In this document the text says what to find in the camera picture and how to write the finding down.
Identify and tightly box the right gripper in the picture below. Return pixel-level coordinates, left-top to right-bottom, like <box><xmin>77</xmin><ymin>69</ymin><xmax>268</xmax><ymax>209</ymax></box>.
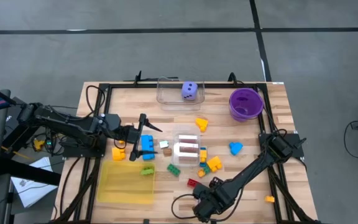
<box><xmin>192</xmin><ymin>177</ymin><xmax>230</xmax><ymax>223</ymax></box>

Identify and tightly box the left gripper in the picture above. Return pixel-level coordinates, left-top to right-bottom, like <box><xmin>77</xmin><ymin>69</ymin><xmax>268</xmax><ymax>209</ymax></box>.
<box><xmin>118</xmin><ymin>113</ymin><xmax>163</xmax><ymax>162</ymax></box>

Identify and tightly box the large yellow toy brick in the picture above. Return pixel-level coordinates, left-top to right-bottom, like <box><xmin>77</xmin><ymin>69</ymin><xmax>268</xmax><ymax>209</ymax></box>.
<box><xmin>206</xmin><ymin>155</ymin><xmax>224</xmax><ymax>174</ymax></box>

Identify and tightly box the dark green toy brick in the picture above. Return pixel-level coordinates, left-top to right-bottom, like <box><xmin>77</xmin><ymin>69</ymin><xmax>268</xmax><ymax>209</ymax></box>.
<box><xmin>166</xmin><ymin>163</ymin><xmax>181</xmax><ymax>178</ymax></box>

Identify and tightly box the purple foam die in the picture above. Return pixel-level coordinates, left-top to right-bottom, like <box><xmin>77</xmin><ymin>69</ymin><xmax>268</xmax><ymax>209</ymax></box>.
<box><xmin>180</xmin><ymin>81</ymin><xmax>199</xmax><ymax>101</ymax></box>

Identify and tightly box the long blue toy brick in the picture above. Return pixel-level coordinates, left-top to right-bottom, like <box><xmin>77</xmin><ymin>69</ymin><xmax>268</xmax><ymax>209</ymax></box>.
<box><xmin>140</xmin><ymin>134</ymin><xmax>156</xmax><ymax>161</ymax></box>

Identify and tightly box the red toy brick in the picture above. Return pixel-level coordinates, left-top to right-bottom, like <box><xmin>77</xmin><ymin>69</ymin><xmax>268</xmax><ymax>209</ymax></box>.
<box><xmin>186</xmin><ymin>177</ymin><xmax>200</xmax><ymax>189</ymax></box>

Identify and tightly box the narrow blue toy brick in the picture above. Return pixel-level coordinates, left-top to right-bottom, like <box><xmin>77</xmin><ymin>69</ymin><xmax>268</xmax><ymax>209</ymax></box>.
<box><xmin>199</xmin><ymin>146</ymin><xmax>208</xmax><ymax>169</ymax></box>

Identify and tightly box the small clear plastic container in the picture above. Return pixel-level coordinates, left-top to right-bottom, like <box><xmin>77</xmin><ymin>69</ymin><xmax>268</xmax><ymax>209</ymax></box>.
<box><xmin>172</xmin><ymin>125</ymin><xmax>203</xmax><ymax>166</ymax></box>

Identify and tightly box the large clear plastic bin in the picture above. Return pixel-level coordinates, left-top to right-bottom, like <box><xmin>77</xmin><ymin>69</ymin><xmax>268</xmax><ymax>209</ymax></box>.
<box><xmin>156</xmin><ymin>76</ymin><xmax>206</xmax><ymax>112</ymax></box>

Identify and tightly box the blue rounded toy block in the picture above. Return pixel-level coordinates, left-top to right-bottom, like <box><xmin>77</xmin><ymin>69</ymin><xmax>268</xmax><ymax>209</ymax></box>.
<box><xmin>228</xmin><ymin>141</ymin><xmax>244</xmax><ymax>157</ymax></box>

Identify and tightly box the yellow T-shaped toy brick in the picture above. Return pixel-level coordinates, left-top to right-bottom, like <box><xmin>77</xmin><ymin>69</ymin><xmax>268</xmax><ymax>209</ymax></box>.
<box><xmin>195</xmin><ymin>117</ymin><xmax>209</xmax><ymax>133</ymax></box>

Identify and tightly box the yellow translucent plastic bin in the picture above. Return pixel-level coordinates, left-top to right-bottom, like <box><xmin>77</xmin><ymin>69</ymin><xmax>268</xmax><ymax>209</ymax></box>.
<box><xmin>96</xmin><ymin>159</ymin><xmax>157</xmax><ymax>205</ymax></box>

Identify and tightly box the black controller box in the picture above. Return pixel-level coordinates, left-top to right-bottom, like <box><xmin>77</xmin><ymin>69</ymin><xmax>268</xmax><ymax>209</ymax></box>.
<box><xmin>44</xmin><ymin>136</ymin><xmax>55</xmax><ymax>151</ymax></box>

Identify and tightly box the purple plastic bucket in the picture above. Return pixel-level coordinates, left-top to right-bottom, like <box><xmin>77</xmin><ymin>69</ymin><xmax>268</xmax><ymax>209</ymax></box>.
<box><xmin>228</xmin><ymin>87</ymin><xmax>265</xmax><ymax>123</ymax></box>

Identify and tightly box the black support beam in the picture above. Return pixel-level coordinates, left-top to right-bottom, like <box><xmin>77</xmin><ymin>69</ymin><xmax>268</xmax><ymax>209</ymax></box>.
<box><xmin>0</xmin><ymin>157</ymin><xmax>62</xmax><ymax>187</ymax></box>

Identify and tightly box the white paper sheet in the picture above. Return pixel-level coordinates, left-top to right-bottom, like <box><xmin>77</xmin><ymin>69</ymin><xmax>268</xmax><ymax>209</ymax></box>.
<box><xmin>10</xmin><ymin>156</ymin><xmax>58</xmax><ymax>208</ymax></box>

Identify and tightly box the black equipment case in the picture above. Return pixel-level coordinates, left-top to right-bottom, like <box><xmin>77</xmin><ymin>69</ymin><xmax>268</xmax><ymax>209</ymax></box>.
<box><xmin>1</xmin><ymin>96</ymin><xmax>48</xmax><ymax>151</ymax></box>

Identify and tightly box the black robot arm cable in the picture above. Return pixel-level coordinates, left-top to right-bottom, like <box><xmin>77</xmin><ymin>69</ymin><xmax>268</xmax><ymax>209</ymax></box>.
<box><xmin>85</xmin><ymin>85</ymin><xmax>107</xmax><ymax>119</ymax></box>
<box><xmin>170</xmin><ymin>193</ymin><xmax>206</xmax><ymax>220</ymax></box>

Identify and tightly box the black cable clamp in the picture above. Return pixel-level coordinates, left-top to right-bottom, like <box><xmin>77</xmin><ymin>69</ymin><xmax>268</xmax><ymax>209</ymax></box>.
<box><xmin>133</xmin><ymin>70</ymin><xmax>144</xmax><ymax>86</ymax></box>
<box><xmin>227</xmin><ymin>72</ymin><xmax>241</xmax><ymax>87</ymax></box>

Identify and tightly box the black metal table frame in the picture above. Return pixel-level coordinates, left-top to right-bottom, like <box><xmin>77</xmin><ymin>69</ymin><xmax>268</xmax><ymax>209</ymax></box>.
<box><xmin>50</xmin><ymin>81</ymin><xmax>321</xmax><ymax>224</ymax></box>

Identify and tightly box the yellow cable connector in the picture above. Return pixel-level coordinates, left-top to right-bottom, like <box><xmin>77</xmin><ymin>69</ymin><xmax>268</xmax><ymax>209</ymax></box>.
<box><xmin>32</xmin><ymin>138</ymin><xmax>46</xmax><ymax>152</ymax></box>

